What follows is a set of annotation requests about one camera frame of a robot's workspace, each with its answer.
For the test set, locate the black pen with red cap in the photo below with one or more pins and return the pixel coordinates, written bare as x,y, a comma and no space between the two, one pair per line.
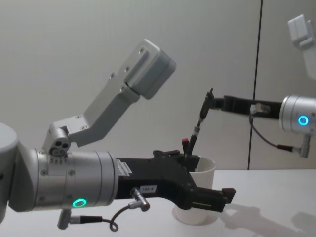
185,141

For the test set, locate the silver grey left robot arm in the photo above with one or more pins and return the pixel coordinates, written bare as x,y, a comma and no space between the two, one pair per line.
74,177

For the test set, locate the white plastic cup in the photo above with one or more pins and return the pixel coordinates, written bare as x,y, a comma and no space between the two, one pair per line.
203,172

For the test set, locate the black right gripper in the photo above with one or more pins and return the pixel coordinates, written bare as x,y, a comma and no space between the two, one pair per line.
247,106

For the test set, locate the white tablecloth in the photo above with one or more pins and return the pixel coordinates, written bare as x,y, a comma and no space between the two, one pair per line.
259,197

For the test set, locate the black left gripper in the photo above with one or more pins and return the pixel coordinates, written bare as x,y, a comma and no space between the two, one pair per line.
153,176

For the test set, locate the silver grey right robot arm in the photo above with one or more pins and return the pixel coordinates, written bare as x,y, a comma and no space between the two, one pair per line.
293,116

